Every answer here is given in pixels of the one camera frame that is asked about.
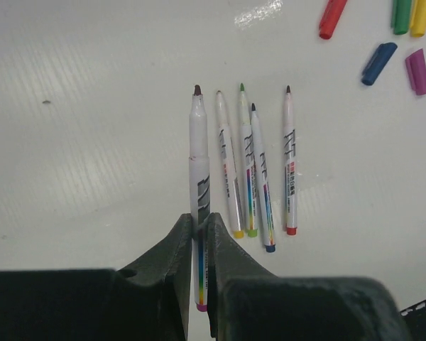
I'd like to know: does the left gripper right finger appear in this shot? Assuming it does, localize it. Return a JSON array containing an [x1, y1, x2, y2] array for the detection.
[[204, 213, 412, 340]]

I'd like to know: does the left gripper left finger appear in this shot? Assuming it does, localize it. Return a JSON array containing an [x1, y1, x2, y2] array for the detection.
[[0, 214, 192, 340]]

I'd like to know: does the yellow-end white marker pen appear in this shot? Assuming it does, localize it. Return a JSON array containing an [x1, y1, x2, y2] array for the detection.
[[215, 90, 244, 239]]

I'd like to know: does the purple-end white marker pen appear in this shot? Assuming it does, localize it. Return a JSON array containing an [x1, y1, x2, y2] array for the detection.
[[188, 85, 210, 312]]

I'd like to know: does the purple pen cap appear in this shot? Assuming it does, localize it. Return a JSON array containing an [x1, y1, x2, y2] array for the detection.
[[405, 48, 426, 96]]

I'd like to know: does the yellow pen cap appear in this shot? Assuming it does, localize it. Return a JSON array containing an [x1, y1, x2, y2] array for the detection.
[[410, 0, 426, 38]]

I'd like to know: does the blue-end white marker pen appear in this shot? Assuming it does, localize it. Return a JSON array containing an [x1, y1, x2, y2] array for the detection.
[[251, 103, 276, 253]]

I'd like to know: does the red-end white marker pen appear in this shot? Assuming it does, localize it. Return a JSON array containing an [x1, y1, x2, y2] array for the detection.
[[283, 85, 297, 236]]

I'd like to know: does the green-end white marker pen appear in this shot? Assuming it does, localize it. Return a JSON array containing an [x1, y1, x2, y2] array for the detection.
[[238, 83, 258, 238]]

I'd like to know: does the blue pen cap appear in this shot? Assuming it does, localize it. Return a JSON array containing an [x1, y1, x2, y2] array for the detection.
[[361, 42, 398, 86]]

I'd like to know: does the red pen cap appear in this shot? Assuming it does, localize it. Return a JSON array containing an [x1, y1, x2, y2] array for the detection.
[[319, 0, 347, 40]]

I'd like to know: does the green pen cap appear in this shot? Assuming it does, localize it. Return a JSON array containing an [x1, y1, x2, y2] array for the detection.
[[390, 0, 413, 36]]

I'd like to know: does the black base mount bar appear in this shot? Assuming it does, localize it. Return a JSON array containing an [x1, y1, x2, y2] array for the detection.
[[400, 299, 426, 341]]

